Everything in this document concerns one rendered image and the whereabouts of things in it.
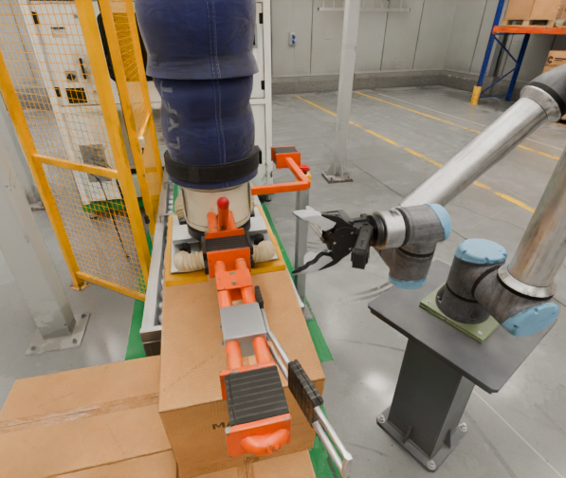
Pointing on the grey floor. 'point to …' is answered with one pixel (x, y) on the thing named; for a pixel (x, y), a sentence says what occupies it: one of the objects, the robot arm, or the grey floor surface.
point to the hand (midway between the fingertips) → (292, 247)
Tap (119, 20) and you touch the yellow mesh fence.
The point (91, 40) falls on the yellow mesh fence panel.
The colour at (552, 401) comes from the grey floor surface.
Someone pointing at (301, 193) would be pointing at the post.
